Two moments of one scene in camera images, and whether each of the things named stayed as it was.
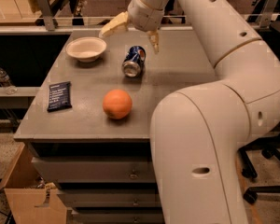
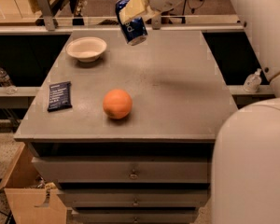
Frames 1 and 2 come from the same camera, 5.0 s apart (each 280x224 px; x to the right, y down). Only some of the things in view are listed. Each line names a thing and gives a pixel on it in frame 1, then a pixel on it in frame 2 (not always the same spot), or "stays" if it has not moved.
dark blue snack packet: [59, 97] stays
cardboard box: [33, 199] stays
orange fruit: [117, 104] stays
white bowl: [86, 49] stays
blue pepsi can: [133, 60] -> [135, 32]
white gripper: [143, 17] -> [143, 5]
